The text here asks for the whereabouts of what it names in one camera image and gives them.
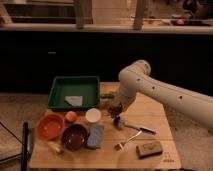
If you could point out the orange red bowl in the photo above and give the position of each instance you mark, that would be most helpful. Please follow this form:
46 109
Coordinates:
50 126

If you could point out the grey cloth in tray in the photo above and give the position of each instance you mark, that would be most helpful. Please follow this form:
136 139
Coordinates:
74 100

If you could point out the orange fruit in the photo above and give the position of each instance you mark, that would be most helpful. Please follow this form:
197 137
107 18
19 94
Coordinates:
71 116

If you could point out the silver fork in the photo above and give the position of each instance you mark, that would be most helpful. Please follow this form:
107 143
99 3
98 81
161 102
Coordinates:
121 145

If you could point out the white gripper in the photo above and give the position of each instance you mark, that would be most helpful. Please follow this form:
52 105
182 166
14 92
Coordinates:
122 101

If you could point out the dark maroon bowl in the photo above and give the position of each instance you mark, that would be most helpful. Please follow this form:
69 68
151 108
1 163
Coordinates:
74 137

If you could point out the dark purple grape bunch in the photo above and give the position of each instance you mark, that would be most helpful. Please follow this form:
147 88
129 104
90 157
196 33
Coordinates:
115 110

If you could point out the small white cup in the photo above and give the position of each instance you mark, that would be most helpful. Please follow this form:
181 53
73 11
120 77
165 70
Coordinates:
93 115

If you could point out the blue sponge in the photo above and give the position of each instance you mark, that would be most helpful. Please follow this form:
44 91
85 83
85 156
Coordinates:
96 136

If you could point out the green plastic tray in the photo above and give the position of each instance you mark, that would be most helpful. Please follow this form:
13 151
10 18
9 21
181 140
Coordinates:
86 86

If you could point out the yellow corn cob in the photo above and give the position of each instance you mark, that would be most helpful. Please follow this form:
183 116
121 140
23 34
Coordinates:
55 147

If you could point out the brown rectangular block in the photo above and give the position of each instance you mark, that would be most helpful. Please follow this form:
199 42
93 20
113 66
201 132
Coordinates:
149 149

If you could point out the green leafy vegetable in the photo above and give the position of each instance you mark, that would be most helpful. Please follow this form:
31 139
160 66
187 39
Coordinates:
107 99

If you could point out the wooden board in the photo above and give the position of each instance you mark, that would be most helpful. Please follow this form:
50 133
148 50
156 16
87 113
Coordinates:
145 112

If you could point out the black dish brush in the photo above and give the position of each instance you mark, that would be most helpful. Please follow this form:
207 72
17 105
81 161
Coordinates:
120 123

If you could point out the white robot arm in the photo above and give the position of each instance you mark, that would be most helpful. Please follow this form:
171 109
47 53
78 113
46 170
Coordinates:
136 78

